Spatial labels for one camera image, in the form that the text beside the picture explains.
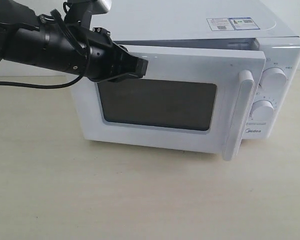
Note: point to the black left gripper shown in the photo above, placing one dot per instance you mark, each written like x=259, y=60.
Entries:
x=106, y=61

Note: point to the white microwave door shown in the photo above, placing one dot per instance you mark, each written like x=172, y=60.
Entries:
x=190, y=99

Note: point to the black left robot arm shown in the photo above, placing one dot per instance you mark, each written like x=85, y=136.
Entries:
x=66, y=43

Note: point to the white Midea microwave oven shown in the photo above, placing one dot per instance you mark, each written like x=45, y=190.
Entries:
x=183, y=24

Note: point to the white label sticker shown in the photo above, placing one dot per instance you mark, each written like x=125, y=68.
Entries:
x=220, y=24

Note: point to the blue label sticker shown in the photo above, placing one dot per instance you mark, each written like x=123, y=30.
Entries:
x=243, y=23

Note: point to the lower white timer knob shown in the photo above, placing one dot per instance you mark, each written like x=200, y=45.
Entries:
x=262, y=110

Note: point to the upper white power knob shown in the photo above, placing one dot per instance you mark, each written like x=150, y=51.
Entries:
x=273, y=79

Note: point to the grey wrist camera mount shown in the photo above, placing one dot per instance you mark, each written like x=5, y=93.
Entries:
x=81, y=11

